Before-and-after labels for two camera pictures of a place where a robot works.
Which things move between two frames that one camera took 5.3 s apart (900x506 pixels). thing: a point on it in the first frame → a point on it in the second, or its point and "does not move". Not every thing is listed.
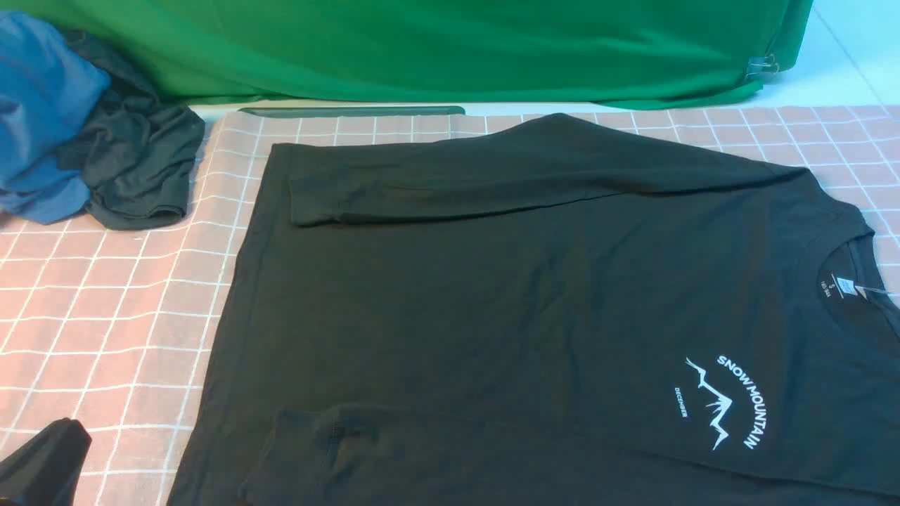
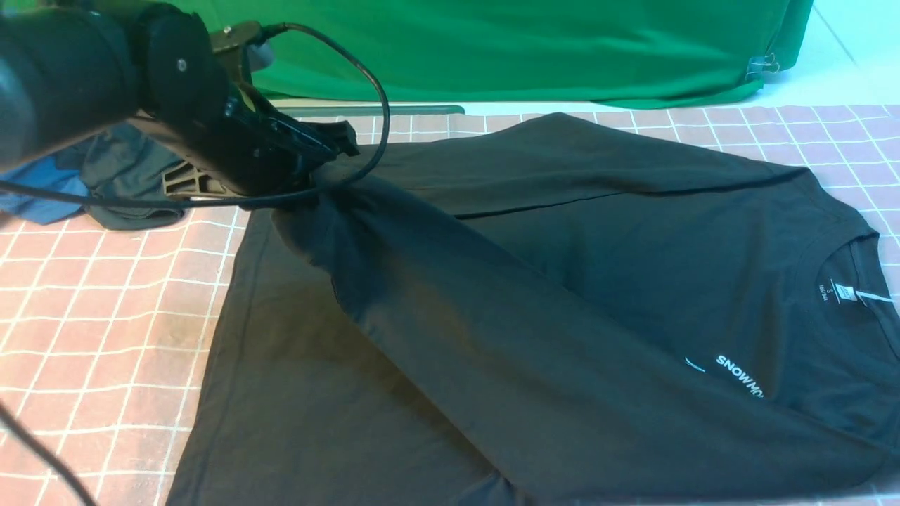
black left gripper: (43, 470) → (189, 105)
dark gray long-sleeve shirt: (560, 312) does not move
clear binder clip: (762, 65) does not move
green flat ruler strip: (356, 110) does not move
